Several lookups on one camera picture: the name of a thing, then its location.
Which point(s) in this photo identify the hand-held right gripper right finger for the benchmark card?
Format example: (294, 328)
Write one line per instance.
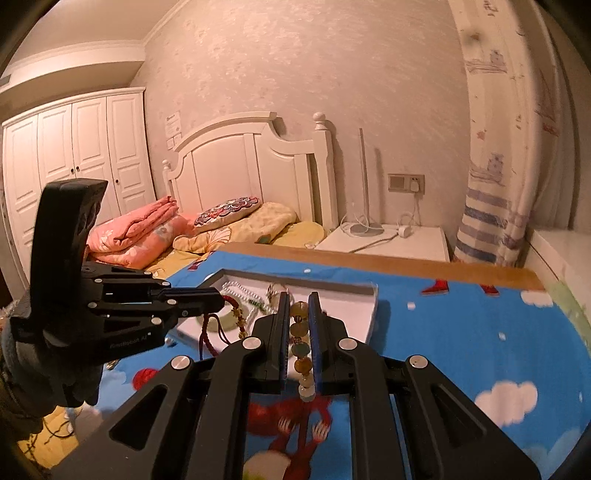
(315, 332)

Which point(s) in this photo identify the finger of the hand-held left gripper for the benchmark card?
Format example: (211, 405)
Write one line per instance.
(198, 297)
(194, 313)

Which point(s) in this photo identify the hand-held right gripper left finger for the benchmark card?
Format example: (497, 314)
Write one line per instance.
(282, 332)

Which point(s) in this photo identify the green jade bangle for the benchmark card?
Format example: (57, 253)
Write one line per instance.
(226, 322)

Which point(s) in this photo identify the grey cardboard box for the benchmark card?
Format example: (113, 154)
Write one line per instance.
(341, 309)

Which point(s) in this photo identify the gold brooch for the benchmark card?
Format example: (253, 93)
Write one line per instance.
(277, 291)

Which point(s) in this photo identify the red gold knot pendant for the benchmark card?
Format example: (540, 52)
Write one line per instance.
(238, 318)

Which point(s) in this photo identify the person's left hand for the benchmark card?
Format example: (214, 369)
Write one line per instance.
(60, 378)

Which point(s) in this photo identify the pink folded quilt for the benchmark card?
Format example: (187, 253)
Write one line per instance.
(134, 230)

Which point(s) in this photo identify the embroidered floral pillow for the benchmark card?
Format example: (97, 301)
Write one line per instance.
(226, 212)

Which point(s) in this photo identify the yellow floral quilt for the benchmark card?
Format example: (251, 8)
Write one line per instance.
(258, 226)

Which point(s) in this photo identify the white wardrobe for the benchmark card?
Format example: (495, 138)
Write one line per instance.
(69, 147)

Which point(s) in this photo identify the white nightstand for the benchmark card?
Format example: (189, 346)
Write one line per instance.
(392, 247)

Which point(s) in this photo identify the white charging adapter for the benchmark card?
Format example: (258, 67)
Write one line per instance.
(405, 230)

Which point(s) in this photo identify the white bed headboard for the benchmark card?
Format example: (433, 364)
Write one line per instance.
(240, 161)

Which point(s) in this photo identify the blue cartoon printed blanket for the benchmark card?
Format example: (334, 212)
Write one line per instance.
(461, 346)

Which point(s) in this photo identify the white pole lamp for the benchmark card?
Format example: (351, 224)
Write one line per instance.
(363, 184)

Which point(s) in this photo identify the white charger plug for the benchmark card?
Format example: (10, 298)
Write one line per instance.
(415, 184)

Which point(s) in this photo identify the white windowsill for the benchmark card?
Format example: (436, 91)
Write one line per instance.
(563, 258)

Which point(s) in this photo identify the striped printed curtain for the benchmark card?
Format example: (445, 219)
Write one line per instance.
(498, 138)

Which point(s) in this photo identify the paper wall notices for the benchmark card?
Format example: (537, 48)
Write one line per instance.
(173, 129)

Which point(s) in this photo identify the grey wall socket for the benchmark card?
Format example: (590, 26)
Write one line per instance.
(399, 183)

